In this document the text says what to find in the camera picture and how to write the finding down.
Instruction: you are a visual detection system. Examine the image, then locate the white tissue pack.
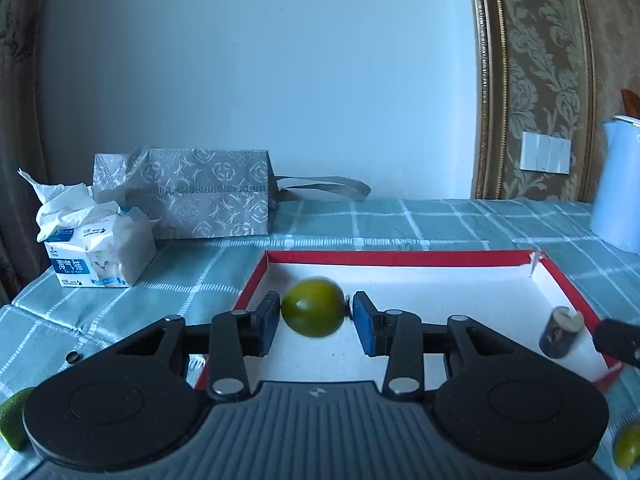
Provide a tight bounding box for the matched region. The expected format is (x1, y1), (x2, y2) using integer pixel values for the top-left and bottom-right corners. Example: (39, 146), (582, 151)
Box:
(18, 168), (158, 289)

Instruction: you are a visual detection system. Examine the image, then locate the gold framed wall panel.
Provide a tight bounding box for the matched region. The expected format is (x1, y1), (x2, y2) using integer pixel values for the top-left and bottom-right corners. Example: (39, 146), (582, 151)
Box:
(467, 0), (640, 203)

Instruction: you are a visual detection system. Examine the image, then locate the red cardboard box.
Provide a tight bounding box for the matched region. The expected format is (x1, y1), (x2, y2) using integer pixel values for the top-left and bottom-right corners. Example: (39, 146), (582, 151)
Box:
(194, 249), (623, 393)

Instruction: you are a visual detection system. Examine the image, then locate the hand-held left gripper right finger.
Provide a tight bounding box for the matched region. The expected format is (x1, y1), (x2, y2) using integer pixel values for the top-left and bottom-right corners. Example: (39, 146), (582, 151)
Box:
(351, 290), (521, 402)

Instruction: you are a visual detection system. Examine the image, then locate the green checked tablecloth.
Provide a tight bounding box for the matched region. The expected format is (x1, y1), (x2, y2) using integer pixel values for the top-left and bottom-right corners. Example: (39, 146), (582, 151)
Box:
(0, 197), (640, 480)

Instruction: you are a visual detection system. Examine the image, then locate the white electric kettle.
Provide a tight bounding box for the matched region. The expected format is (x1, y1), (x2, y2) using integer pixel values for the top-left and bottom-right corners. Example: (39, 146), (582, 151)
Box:
(590, 115), (640, 254)

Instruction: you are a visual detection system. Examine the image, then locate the brown wooden object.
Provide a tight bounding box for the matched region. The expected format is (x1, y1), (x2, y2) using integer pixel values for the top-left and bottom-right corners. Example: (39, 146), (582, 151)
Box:
(620, 89), (640, 121)

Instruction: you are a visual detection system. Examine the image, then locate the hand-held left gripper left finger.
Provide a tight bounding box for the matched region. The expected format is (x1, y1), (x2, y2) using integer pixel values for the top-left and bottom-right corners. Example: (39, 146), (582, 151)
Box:
(114, 291), (282, 402)

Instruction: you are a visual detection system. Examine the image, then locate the green cucumber piece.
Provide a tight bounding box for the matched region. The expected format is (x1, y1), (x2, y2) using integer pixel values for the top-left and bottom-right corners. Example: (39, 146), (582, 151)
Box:
(0, 386), (37, 452)

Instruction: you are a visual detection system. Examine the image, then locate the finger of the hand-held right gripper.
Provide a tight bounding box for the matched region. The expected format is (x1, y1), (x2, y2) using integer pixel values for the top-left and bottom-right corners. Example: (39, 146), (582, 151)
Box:
(592, 317), (640, 367)

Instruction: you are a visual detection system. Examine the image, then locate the green tomato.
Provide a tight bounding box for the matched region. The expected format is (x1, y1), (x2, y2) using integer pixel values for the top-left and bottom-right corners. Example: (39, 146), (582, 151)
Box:
(614, 424), (640, 470)
(280, 278), (347, 339)

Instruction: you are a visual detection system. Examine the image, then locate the grey patterned gift bag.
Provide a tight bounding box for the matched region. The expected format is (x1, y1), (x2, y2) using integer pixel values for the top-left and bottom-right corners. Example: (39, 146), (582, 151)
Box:
(92, 147), (372, 241)

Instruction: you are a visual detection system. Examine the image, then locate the white wall light switch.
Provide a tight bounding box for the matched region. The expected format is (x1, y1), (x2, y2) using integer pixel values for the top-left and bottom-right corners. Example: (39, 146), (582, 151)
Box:
(519, 131), (572, 175)

